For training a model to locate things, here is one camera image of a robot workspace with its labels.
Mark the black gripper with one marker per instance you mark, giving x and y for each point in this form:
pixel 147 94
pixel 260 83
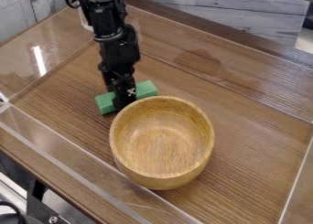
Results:
pixel 119 54

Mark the green rectangular block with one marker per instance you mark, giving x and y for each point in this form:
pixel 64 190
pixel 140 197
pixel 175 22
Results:
pixel 145 89

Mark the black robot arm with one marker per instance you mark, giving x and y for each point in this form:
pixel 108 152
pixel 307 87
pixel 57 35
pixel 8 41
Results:
pixel 105 16

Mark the brown wooden bowl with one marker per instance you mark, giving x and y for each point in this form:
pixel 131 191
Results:
pixel 162 140

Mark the clear acrylic tray wall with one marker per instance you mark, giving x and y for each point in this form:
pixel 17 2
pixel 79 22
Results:
pixel 250 83

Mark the black table leg frame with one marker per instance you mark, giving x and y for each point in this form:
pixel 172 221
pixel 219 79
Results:
pixel 36 209

